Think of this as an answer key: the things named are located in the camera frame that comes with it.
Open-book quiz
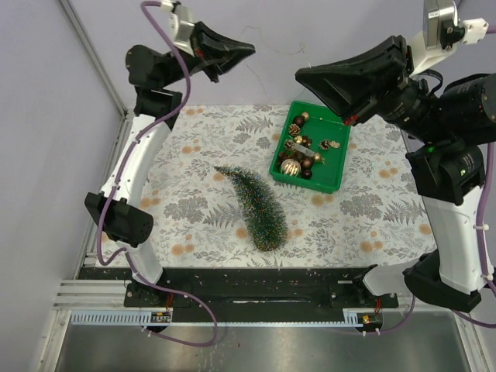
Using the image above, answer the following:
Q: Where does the frosted pine cone lower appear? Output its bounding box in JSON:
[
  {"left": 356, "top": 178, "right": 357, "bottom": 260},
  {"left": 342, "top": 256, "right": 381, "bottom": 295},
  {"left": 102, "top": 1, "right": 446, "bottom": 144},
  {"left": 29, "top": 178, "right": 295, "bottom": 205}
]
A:
[{"left": 284, "top": 139, "right": 295, "bottom": 151}]

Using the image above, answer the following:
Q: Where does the frosted pine cone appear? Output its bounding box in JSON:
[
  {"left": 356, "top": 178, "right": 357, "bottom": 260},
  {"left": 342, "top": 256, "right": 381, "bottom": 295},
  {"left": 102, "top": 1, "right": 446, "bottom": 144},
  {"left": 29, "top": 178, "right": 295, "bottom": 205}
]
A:
[
  {"left": 288, "top": 123, "right": 301, "bottom": 136},
  {"left": 284, "top": 139, "right": 295, "bottom": 151}
]

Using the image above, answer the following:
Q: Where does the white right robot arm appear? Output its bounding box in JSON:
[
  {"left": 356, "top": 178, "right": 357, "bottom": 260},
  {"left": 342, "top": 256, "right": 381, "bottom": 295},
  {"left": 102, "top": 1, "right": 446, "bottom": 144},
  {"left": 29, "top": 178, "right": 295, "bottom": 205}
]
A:
[{"left": 295, "top": 33, "right": 495, "bottom": 313}]

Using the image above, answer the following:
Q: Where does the silver ribbed bauble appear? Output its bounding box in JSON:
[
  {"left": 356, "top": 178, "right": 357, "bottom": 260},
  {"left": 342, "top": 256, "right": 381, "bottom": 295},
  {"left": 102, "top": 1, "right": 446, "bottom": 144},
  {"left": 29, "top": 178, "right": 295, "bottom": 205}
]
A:
[{"left": 280, "top": 158, "right": 301, "bottom": 177}]

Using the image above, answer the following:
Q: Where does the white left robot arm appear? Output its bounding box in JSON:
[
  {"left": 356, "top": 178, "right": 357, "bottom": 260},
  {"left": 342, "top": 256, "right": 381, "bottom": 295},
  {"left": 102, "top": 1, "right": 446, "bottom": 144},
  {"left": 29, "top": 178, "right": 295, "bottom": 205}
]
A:
[{"left": 84, "top": 22, "right": 256, "bottom": 306}]

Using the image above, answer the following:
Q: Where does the frosted pine cone upper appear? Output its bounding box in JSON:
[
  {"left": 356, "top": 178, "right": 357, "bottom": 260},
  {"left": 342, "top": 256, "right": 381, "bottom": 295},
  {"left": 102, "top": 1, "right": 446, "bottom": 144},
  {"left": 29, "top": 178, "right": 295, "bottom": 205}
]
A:
[{"left": 288, "top": 123, "right": 301, "bottom": 136}]

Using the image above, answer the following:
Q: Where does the aluminium frame post left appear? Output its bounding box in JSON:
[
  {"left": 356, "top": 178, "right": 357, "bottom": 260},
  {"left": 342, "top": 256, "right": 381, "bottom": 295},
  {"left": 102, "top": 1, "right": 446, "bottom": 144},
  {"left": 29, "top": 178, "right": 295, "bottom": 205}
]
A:
[{"left": 55, "top": 0, "right": 127, "bottom": 118}]

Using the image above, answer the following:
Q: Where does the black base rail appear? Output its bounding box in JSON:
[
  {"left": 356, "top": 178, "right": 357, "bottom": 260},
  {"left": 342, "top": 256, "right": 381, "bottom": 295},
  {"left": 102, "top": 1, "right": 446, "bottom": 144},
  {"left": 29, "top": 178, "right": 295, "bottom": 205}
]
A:
[{"left": 78, "top": 267, "right": 411, "bottom": 323}]

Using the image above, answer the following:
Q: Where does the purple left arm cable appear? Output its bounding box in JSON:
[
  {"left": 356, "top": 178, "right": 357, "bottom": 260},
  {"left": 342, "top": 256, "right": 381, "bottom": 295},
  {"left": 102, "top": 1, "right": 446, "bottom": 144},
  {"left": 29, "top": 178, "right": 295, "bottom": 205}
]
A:
[{"left": 95, "top": 1, "right": 220, "bottom": 346}]

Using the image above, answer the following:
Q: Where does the thin gold string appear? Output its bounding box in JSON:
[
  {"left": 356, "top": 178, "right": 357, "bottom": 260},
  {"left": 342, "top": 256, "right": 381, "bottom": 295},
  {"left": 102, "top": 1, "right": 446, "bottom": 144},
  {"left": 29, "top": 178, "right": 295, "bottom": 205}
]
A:
[{"left": 242, "top": 25, "right": 311, "bottom": 100}]

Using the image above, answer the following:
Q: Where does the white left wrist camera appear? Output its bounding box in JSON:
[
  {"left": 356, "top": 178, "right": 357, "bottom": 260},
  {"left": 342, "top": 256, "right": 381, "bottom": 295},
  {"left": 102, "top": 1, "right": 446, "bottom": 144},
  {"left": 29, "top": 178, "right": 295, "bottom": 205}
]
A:
[{"left": 160, "top": 0, "right": 195, "bottom": 56}]

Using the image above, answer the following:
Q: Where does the floral patterned table mat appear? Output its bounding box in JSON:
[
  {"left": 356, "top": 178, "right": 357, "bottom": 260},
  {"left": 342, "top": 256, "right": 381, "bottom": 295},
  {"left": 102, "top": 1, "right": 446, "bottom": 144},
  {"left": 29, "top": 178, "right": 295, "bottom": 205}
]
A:
[{"left": 140, "top": 105, "right": 436, "bottom": 267}]

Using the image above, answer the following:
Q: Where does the small green christmas tree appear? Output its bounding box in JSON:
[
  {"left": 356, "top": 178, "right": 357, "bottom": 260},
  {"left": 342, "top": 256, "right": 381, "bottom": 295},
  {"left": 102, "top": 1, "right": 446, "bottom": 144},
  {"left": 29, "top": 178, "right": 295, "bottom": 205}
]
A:
[{"left": 214, "top": 166, "right": 288, "bottom": 252}]

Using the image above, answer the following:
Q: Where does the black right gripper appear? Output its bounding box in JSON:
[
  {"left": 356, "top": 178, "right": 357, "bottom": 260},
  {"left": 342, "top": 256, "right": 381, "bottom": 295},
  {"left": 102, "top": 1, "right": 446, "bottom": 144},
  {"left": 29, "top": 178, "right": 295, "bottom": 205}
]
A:
[{"left": 294, "top": 33, "right": 450, "bottom": 143}]

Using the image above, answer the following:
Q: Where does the green plastic tray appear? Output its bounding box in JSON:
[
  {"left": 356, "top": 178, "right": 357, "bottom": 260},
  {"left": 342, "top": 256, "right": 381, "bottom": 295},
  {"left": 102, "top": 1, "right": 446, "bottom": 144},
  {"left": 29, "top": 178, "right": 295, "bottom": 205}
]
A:
[{"left": 269, "top": 101, "right": 350, "bottom": 194}]

